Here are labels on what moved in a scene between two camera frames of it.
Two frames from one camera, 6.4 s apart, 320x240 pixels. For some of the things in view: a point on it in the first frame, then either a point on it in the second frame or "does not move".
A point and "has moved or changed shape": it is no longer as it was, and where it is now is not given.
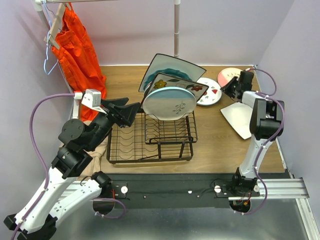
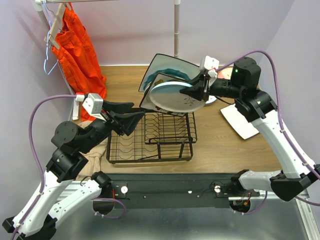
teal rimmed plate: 172,72 does not move
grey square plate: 239,115 does not move
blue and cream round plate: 169,103 has moved or changed shape
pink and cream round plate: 225,75 does not move
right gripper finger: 229,88 → 198,80
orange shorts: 78,59 does not move
